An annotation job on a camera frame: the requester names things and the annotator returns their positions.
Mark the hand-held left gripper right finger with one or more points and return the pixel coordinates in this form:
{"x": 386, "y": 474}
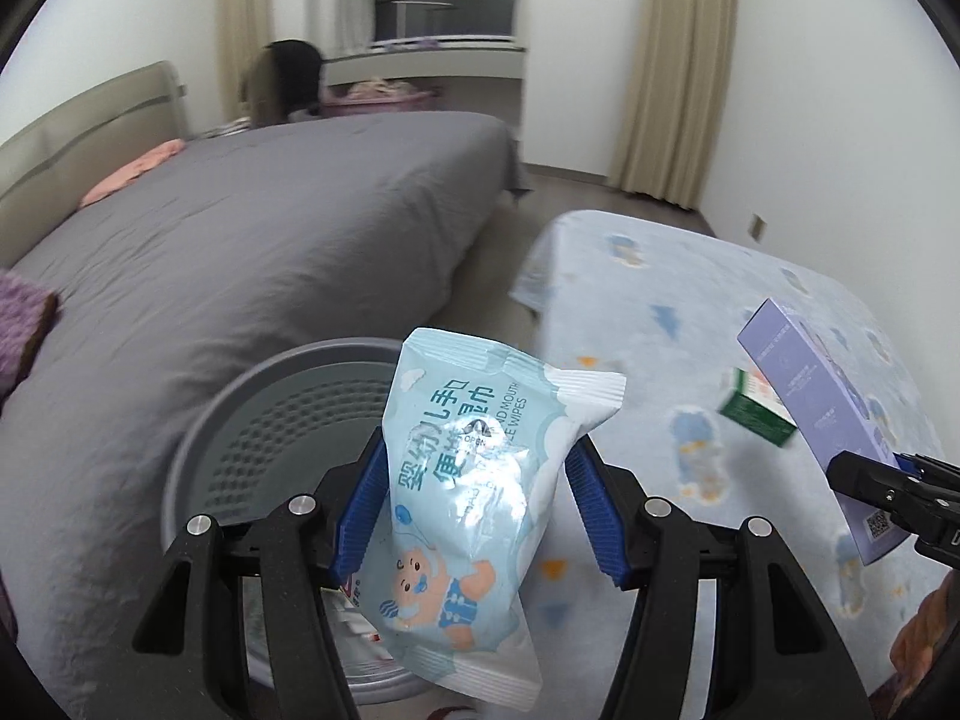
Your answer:
{"x": 592, "y": 517}

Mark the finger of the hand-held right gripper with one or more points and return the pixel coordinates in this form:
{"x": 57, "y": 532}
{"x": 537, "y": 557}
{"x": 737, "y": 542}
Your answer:
{"x": 862, "y": 480}
{"x": 926, "y": 465}

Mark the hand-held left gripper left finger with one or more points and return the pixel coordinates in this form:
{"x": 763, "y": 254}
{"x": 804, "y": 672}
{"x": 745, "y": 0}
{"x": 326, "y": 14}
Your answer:
{"x": 360, "y": 510}

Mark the purple cardboard box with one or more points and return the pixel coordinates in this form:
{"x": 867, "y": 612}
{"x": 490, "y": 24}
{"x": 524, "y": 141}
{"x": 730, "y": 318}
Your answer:
{"x": 817, "y": 390}

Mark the light blue wet wipes packet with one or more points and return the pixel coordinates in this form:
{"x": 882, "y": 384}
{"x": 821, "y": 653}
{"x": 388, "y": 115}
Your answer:
{"x": 465, "y": 495}

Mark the white box with red hearts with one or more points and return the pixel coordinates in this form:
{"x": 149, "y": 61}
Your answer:
{"x": 360, "y": 626}

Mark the grey perforated plastic basket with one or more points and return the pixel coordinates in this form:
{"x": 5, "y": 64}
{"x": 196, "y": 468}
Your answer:
{"x": 262, "y": 420}

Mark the person's right forearm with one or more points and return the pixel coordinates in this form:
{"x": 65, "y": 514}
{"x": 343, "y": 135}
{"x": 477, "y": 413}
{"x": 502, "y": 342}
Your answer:
{"x": 926, "y": 630}

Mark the green and white small box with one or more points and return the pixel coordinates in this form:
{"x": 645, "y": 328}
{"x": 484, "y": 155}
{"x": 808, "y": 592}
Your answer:
{"x": 750, "y": 412}

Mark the light blue printed blanket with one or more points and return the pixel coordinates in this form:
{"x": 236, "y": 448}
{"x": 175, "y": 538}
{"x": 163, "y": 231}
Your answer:
{"x": 675, "y": 277}

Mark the grey bed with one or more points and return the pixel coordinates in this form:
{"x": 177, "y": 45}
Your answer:
{"x": 262, "y": 240}

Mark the purple knit cloth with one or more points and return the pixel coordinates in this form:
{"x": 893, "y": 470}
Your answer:
{"x": 22, "y": 330}

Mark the pink cloth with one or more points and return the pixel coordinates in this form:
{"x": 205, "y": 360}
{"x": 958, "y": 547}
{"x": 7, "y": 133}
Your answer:
{"x": 135, "y": 172}

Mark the pink pile of clothes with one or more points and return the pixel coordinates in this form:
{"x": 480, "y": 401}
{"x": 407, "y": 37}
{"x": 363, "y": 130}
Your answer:
{"x": 375, "y": 97}

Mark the white window bench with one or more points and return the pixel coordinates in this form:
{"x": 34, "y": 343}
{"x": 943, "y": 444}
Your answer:
{"x": 450, "y": 64}

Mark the beige headboard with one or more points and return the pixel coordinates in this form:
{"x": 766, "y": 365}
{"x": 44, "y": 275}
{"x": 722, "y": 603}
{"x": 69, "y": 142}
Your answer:
{"x": 75, "y": 135}

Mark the wall outlet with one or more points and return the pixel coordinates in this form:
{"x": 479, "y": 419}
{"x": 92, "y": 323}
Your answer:
{"x": 756, "y": 227}

